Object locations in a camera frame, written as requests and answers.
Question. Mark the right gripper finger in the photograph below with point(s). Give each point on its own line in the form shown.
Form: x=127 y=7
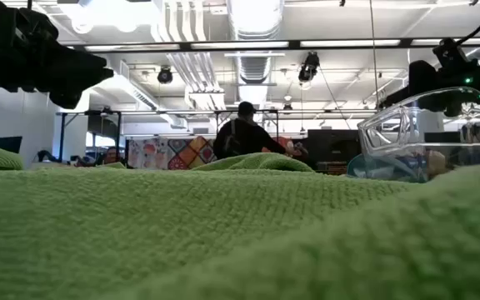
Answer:
x=396 y=100

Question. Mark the floral patterned cloth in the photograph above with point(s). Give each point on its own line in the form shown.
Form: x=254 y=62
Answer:
x=148 y=154

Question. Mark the white ceiling pipes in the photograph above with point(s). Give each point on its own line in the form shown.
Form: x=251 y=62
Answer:
x=190 y=66

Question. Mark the black ceiling spotlight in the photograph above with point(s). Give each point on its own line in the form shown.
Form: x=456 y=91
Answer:
x=165 y=76
x=287 y=107

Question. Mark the dark monitor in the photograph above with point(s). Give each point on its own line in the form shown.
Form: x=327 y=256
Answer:
x=6 y=143

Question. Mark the black station frame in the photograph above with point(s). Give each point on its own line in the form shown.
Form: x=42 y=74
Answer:
x=118 y=133
x=276 y=123

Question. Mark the white rectangular air duct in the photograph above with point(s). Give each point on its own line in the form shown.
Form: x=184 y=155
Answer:
x=140 y=93

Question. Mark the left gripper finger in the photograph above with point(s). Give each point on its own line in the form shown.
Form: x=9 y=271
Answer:
x=83 y=73

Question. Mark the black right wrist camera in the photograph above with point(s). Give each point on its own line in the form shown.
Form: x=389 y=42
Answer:
x=452 y=56

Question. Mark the person with cap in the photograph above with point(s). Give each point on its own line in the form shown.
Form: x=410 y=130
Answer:
x=244 y=137

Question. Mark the light blue microfiber towel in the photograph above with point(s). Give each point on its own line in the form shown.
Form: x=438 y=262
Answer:
x=373 y=168

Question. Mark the silver ventilation duct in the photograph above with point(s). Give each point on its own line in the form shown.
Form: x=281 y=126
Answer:
x=254 y=16

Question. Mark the black hanging camera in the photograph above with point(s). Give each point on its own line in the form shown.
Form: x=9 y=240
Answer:
x=308 y=66

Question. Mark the black beam with light strips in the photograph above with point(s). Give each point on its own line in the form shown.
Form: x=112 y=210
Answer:
x=244 y=44

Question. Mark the black cabinet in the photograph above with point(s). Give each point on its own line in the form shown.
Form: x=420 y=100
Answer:
x=331 y=146

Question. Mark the colourful patchwork quilt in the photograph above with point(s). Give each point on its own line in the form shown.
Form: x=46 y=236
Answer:
x=190 y=154

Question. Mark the seated person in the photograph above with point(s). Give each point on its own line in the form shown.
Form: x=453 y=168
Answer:
x=111 y=156

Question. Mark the clear plastic basket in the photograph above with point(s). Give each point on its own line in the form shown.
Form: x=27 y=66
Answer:
x=383 y=137

